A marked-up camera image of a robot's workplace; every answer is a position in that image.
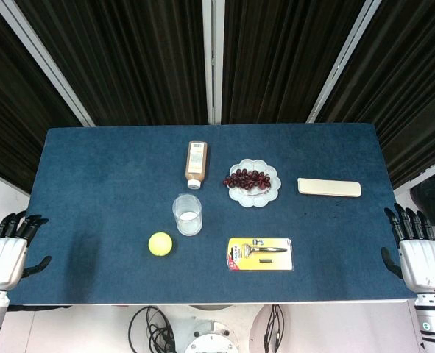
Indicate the grey metal partition post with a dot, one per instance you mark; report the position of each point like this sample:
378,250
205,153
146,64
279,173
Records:
212,62
44,62
340,62

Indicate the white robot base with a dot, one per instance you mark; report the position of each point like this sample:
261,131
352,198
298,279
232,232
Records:
211,331

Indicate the dark bag with clutter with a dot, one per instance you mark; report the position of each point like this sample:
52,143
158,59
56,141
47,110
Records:
432,198

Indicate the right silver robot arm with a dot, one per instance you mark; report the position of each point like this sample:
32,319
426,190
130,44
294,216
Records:
433,321

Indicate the white flower-shaped plate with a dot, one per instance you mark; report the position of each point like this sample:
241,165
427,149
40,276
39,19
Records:
254,182

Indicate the clear plastic cup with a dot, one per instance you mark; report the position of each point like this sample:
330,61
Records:
187,215

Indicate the cream rectangular case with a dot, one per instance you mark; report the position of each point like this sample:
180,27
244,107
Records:
329,187

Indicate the bunch of red grapes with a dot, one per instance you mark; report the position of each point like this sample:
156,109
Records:
248,179

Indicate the razor in yellow blister pack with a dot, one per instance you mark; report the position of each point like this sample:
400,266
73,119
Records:
260,254

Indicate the blue table cloth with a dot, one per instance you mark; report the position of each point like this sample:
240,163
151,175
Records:
129,202

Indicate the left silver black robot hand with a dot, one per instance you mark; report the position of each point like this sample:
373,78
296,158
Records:
1,257

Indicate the yellow tennis ball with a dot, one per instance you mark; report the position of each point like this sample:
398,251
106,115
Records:
160,243

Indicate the brown bottle with white cap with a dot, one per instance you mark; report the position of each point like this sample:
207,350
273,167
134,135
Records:
196,163

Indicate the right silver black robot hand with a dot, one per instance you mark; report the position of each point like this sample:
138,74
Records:
421,261

